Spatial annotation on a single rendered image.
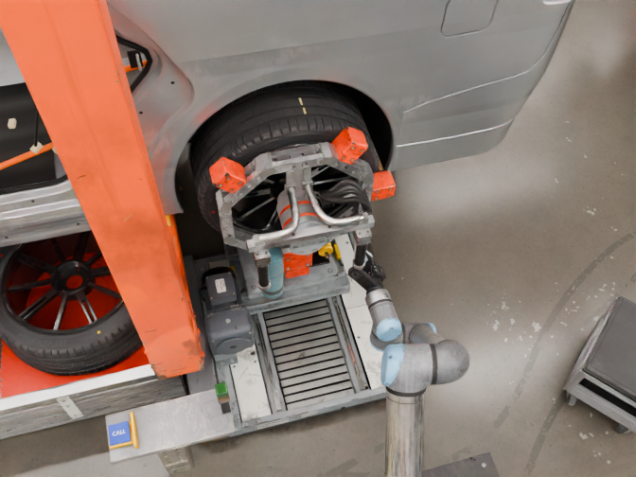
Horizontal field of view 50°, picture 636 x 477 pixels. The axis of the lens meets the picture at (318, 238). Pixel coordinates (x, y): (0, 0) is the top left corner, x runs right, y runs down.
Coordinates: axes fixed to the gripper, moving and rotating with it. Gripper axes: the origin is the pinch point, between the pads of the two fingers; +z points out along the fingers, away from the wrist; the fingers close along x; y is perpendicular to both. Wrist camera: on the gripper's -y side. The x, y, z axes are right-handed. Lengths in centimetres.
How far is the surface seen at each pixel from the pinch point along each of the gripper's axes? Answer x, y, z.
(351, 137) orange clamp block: 36, -39, 9
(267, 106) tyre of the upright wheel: 21, -57, 27
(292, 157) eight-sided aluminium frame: 18, -48, 11
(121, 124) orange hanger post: 38, -128, -30
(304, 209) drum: 6.4, -34.1, 2.3
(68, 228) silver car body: -58, -83, 23
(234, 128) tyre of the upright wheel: 9, -61, 25
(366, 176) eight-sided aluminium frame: 26.4, -21.5, 6.7
